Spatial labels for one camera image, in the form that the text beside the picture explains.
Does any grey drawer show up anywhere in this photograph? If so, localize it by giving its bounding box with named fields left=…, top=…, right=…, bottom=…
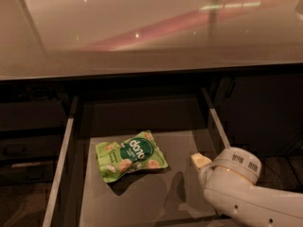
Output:
left=0, top=135, right=62, bottom=161
left=43, top=89, right=239, bottom=227
left=0, top=161, right=57, bottom=185
left=0, top=100, right=66, bottom=131

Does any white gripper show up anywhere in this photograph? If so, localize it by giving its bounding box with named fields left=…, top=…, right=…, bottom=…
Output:
left=191, top=153, right=213, bottom=188

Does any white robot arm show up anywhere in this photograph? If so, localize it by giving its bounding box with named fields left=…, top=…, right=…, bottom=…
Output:
left=191, top=147, right=303, bottom=227

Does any green snack bag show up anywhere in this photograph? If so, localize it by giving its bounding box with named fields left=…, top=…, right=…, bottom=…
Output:
left=96, top=131, right=169, bottom=183

